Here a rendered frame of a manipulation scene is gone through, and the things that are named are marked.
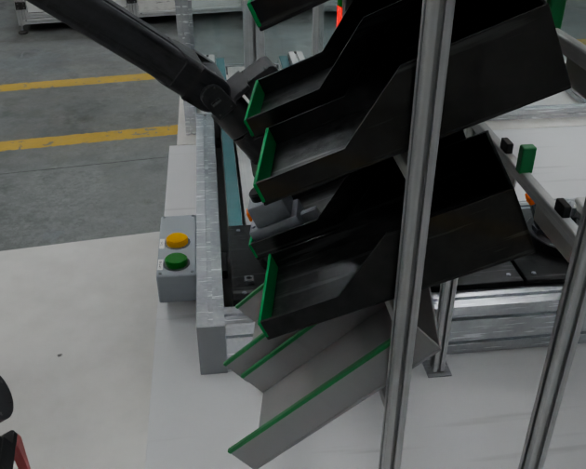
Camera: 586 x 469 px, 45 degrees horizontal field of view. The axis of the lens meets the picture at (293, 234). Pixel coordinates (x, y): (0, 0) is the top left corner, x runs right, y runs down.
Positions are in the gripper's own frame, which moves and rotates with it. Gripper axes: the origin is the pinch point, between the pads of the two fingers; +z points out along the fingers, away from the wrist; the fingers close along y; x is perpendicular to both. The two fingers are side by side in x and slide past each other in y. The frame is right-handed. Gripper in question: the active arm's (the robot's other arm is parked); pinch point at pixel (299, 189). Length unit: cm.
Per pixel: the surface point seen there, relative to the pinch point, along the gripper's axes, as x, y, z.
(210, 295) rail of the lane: 22.0, -7.2, 2.6
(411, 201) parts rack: -18, -54, -20
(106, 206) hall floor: 118, 202, 47
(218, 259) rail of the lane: 20.2, 2.7, 3.0
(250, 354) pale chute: 13.0, -32.7, -0.9
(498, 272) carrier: -18.7, -9.0, 31.0
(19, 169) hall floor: 158, 248, 16
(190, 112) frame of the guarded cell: 26, 83, 2
